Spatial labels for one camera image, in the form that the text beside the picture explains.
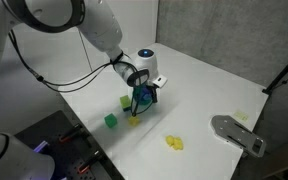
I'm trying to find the grey metal mounting plate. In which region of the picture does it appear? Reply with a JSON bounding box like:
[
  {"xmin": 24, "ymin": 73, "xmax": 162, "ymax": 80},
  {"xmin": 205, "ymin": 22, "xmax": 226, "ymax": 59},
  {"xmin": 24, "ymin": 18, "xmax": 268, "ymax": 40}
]
[{"xmin": 210, "ymin": 114, "xmax": 267, "ymax": 158}]

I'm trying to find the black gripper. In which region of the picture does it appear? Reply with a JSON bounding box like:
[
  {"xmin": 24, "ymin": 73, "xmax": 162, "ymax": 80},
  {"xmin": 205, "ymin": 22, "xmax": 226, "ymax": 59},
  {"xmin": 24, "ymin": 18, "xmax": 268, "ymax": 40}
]
[{"xmin": 139, "ymin": 82, "xmax": 159, "ymax": 104}]

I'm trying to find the lime green block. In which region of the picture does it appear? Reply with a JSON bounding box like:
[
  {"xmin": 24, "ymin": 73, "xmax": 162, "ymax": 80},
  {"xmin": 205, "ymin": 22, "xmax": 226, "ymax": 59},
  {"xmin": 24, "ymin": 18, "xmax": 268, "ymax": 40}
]
[{"xmin": 119, "ymin": 95, "xmax": 133, "ymax": 112}]

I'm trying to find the black perforated base board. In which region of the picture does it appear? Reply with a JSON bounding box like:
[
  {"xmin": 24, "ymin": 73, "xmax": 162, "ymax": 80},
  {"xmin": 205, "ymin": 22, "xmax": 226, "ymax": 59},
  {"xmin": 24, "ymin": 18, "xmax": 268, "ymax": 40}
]
[{"xmin": 14, "ymin": 110, "xmax": 125, "ymax": 180}]

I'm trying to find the green bowl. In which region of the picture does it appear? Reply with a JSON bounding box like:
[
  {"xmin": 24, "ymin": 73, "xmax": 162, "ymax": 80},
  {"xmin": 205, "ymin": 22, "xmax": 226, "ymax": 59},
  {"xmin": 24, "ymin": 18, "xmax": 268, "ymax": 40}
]
[{"xmin": 131, "ymin": 85, "xmax": 154, "ymax": 107}]

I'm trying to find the yellow lumpy toy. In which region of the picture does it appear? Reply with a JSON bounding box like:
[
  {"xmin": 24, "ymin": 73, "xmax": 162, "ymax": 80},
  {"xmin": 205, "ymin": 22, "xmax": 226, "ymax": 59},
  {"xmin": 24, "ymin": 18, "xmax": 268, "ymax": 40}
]
[{"xmin": 165, "ymin": 134, "xmax": 185, "ymax": 151}]

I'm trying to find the purple toy cylinder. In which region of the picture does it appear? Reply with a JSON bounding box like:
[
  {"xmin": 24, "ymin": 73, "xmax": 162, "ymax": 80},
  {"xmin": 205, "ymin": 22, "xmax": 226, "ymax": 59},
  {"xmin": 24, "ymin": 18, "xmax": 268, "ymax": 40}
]
[{"xmin": 141, "ymin": 85, "xmax": 152, "ymax": 96}]

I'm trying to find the thin wall cable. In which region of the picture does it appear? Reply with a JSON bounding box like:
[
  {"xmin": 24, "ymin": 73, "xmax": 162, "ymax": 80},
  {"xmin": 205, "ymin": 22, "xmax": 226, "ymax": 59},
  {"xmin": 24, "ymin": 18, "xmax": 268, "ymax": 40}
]
[{"xmin": 83, "ymin": 49, "xmax": 94, "ymax": 72}]

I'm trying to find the black tripod leg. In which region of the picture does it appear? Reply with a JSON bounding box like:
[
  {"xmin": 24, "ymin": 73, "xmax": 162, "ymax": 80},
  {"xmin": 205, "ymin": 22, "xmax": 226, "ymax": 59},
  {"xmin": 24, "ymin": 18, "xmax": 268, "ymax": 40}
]
[{"xmin": 261, "ymin": 45, "xmax": 288, "ymax": 96}]

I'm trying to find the pale yellow tape patch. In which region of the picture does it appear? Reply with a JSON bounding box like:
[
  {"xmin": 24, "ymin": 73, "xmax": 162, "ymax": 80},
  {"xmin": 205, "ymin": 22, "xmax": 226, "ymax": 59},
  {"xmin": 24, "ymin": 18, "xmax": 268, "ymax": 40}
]
[{"xmin": 233, "ymin": 110, "xmax": 250, "ymax": 123}]

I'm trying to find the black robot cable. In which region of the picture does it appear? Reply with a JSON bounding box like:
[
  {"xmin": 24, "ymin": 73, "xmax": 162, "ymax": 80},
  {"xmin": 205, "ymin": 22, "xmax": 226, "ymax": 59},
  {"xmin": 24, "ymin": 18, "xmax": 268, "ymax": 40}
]
[{"xmin": 7, "ymin": 29, "xmax": 155, "ymax": 118}]

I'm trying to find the purple lit connector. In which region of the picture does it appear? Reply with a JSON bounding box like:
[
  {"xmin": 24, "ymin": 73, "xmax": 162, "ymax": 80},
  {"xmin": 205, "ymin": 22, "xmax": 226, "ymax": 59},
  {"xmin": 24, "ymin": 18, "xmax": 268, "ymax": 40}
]
[{"xmin": 33, "ymin": 140, "xmax": 49, "ymax": 154}]

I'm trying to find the orange black clamp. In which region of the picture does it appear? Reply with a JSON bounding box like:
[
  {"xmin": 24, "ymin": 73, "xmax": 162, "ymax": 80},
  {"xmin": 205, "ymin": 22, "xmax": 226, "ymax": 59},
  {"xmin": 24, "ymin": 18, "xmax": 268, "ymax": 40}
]
[
  {"xmin": 76, "ymin": 150, "xmax": 102, "ymax": 175},
  {"xmin": 58, "ymin": 123, "xmax": 84, "ymax": 144}
]

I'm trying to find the yellow star toy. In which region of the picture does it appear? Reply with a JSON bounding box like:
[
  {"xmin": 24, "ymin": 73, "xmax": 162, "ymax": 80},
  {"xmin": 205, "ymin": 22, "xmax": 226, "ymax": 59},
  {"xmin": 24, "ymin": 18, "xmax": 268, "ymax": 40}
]
[{"xmin": 127, "ymin": 115, "xmax": 141, "ymax": 128}]

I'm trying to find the green cube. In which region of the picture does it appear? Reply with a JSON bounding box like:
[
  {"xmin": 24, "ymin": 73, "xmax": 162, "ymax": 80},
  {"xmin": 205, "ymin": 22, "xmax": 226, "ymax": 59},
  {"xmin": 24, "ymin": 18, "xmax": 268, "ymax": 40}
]
[{"xmin": 103, "ymin": 112, "xmax": 119, "ymax": 129}]

